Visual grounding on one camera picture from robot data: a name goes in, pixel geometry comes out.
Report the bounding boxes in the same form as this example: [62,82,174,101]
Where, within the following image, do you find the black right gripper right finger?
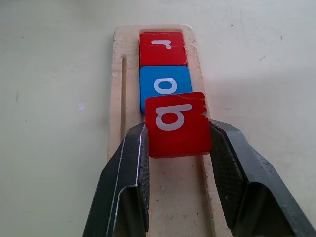
[208,119,316,237]

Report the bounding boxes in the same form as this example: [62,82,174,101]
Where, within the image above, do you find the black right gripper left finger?
[82,122,150,237]

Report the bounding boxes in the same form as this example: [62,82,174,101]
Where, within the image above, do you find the red letter b block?
[144,91,213,158]

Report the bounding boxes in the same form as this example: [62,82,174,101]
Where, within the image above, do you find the wooden letter tray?
[106,23,232,237]

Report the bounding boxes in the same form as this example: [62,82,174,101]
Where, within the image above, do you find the blue letter o block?
[139,65,193,115]

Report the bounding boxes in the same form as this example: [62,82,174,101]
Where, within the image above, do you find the red letter r block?
[139,31,188,68]

